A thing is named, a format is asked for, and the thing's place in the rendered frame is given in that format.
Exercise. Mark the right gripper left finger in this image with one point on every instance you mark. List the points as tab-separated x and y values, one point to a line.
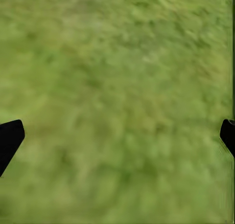
11	136

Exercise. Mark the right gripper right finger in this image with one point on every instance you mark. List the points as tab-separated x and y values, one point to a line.
227	134

